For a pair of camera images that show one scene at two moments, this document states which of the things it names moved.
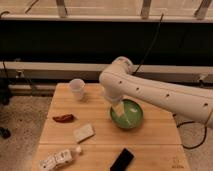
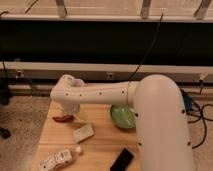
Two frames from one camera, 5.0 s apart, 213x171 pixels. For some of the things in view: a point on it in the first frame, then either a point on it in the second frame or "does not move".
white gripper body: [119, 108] → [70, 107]
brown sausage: [63, 118] does not move
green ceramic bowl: [132, 117] does not move
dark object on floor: [5, 132] does not move
